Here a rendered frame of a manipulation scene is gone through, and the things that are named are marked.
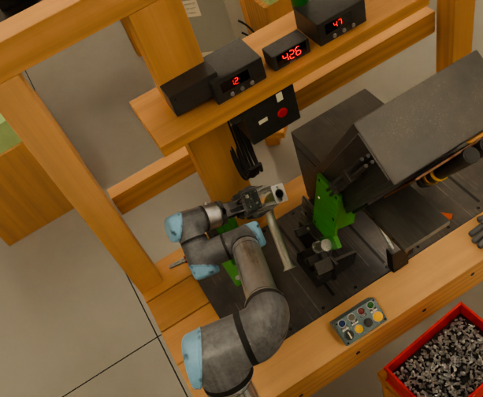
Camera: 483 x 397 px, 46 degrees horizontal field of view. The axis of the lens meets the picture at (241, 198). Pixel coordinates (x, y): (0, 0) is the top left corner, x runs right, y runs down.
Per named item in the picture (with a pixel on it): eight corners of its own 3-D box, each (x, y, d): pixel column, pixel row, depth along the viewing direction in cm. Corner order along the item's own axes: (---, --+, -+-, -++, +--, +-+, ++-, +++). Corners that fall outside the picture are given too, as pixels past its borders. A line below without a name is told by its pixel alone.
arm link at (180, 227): (171, 249, 158) (160, 220, 159) (206, 236, 162) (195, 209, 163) (176, 243, 150) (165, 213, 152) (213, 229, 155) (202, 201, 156)
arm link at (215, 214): (205, 232, 162) (195, 205, 163) (219, 228, 164) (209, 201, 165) (213, 229, 155) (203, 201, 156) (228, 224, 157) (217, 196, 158)
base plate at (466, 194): (522, 188, 193) (523, 184, 192) (247, 366, 179) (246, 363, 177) (437, 124, 220) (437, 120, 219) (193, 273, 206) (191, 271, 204)
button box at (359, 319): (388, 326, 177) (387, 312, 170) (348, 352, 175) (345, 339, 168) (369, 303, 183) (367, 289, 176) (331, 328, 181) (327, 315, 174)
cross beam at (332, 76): (435, 31, 208) (435, 10, 201) (122, 215, 190) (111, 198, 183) (425, 26, 211) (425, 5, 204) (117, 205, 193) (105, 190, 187)
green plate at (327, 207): (354, 236, 178) (362, 187, 164) (332, 245, 176) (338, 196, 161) (333, 213, 186) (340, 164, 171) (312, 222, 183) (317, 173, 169)
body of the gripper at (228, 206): (266, 210, 161) (228, 224, 156) (254, 215, 169) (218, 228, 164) (257, 185, 161) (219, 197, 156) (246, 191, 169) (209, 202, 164)
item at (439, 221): (450, 226, 166) (450, 220, 164) (405, 255, 164) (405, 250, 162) (368, 152, 191) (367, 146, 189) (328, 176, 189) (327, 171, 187)
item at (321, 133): (403, 183, 205) (400, 115, 179) (334, 227, 200) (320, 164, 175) (373, 154, 216) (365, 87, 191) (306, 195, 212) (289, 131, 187)
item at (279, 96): (302, 118, 173) (292, 80, 162) (254, 146, 171) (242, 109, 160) (280, 98, 181) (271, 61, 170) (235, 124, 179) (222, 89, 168)
